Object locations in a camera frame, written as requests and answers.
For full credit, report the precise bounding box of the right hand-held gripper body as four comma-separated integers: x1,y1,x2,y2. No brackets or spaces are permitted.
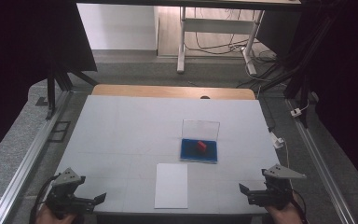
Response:
247,163,308,210

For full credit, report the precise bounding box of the white plug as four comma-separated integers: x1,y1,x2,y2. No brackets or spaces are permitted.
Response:
290,106,303,119

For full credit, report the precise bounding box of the black curtain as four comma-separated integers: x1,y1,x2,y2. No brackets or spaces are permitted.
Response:
0,0,98,169
292,0,358,195

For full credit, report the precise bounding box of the black metal stand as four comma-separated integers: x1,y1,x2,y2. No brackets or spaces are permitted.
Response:
260,12,337,129
45,66,99,121

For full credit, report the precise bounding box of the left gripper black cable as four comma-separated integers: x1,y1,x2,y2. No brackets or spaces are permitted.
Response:
29,174,61,224

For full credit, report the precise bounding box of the person's left hand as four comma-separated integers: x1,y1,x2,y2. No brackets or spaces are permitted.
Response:
35,203,78,224

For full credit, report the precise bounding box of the tangle of floor cables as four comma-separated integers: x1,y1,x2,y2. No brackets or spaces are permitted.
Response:
185,7,278,64

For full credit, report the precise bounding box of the aluminium rail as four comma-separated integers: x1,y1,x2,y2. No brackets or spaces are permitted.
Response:
0,90,74,224
283,97,357,224

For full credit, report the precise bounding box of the white cabinet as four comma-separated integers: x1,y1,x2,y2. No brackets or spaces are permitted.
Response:
76,3,159,51

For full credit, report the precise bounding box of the white desk frame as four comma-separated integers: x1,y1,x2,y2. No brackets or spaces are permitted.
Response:
176,6,266,77

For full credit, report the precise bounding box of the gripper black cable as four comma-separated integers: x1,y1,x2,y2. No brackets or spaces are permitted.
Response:
29,174,61,224
288,186,310,224

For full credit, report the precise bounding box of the white adapter with cable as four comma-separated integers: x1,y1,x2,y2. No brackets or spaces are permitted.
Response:
270,132,294,188

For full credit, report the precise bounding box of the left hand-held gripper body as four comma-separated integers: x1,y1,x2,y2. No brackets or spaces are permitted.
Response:
46,167,97,217

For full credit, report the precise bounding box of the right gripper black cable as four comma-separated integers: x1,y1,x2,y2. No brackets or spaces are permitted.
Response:
288,186,310,224

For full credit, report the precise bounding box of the white table cover board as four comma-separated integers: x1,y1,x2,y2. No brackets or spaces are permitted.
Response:
45,94,297,216

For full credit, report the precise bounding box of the white paper sheet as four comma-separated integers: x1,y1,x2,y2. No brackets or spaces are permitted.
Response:
154,162,189,210

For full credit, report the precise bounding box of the black rectangular floor bracket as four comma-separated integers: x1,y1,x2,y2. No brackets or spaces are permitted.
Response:
48,120,72,144

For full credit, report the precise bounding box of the blue ink pad box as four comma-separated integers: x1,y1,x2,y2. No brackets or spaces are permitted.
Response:
179,119,221,165

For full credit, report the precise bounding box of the person's right hand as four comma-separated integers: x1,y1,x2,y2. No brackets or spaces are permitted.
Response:
265,194,306,224

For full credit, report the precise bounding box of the wooden table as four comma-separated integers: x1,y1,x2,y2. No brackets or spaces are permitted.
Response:
91,83,256,101

